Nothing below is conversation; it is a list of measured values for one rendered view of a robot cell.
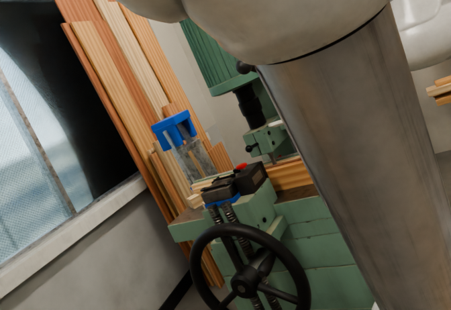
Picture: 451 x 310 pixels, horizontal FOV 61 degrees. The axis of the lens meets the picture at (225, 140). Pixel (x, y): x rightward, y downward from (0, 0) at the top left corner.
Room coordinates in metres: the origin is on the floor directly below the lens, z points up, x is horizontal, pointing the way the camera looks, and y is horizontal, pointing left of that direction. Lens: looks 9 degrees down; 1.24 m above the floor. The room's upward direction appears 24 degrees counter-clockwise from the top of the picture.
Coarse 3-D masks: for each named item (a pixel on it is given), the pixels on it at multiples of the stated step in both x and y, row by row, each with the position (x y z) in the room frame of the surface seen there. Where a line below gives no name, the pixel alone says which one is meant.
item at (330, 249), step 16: (288, 240) 0.92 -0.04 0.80; (304, 240) 0.90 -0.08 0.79; (320, 240) 0.87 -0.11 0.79; (336, 240) 0.85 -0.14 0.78; (224, 256) 1.04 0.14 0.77; (240, 256) 1.01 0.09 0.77; (304, 256) 0.91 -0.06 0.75; (320, 256) 0.88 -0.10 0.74; (336, 256) 0.86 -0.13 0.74; (224, 272) 1.05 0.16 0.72
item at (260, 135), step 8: (272, 120) 1.09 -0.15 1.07; (256, 128) 1.07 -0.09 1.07; (264, 128) 1.03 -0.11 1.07; (272, 128) 1.06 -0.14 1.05; (280, 128) 1.10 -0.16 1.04; (248, 136) 1.04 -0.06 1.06; (256, 136) 1.03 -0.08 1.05; (264, 136) 1.02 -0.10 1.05; (272, 136) 1.05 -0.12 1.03; (280, 136) 1.08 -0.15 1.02; (248, 144) 1.05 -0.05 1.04; (264, 144) 1.02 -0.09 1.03; (272, 144) 1.03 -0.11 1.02; (256, 152) 1.04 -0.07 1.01; (264, 152) 1.03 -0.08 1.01; (272, 152) 1.07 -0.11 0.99
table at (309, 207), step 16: (288, 192) 0.96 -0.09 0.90; (304, 192) 0.91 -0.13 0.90; (192, 208) 1.19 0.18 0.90; (288, 208) 0.90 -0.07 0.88; (304, 208) 0.88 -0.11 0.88; (320, 208) 0.86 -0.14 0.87; (176, 224) 1.10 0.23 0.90; (192, 224) 1.07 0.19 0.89; (272, 224) 0.88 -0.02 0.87; (176, 240) 1.12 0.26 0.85
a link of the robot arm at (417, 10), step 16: (400, 0) 0.68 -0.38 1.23; (416, 0) 0.66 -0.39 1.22; (432, 0) 0.65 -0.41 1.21; (448, 0) 0.64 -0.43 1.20; (400, 16) 0.67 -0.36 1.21; (416, 16) 0.65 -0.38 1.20; (432, 16) 0.64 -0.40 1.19; (448, 16) 0.63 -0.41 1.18; (400, 32) 0.67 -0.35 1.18; (416, 32) 0.65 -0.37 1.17; (432, 32) 0.64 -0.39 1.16; (448, 32) 0.62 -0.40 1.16; (416, 48) 0.65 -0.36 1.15; (432, 48) 0.64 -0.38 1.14; (448, 48) 0.63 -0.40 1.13; (416, 64) 0.67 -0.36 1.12; (432, 64) 0.67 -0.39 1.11
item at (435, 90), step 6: (444, 78) 2.53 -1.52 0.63; (450, 78) 2.46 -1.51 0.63; (438, 84) 2.47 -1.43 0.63; (444, 84) 2.45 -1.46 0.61; (450, 84) 2.40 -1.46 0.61; (426, 90) 2.52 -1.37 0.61; (432, 90) 2.45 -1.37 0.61; (438, 90) 2.43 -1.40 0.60; (444, 90) 2.42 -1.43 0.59; (450, 90) 2.40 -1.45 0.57; (432, 96) 2.46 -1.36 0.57; (438, 96) 2.51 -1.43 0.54; (444, 96) 2.45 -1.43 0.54; (450, 96) 2.40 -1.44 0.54; (438, 102) 2.43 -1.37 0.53; (444, 102) 2.42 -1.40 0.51; (450, 102) 2.40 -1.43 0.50
